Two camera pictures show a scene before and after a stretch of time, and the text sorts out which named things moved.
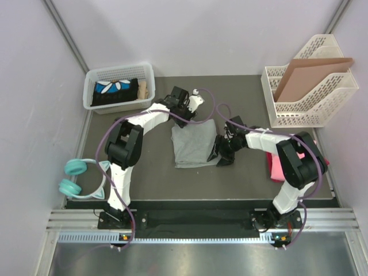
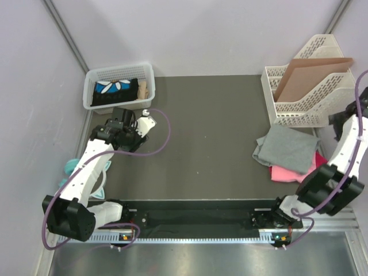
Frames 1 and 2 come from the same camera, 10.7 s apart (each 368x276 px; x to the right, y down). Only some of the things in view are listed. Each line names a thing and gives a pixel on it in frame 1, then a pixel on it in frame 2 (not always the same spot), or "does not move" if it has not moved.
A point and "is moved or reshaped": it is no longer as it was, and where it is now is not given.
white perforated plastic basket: x=142 y=72 does not move
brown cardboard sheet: x=302 y=76 does not move
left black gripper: x=189 y=115 → x=138 y=141
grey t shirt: x=193 y=144 is moved or reshaped
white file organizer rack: x=325 y=97 does not move
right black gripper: x=221 y=140 → x=334 y=120
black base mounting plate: x=200 y=219 does not move
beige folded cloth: x=143 y=91 does not move
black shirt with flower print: x=116 y=91 does not move
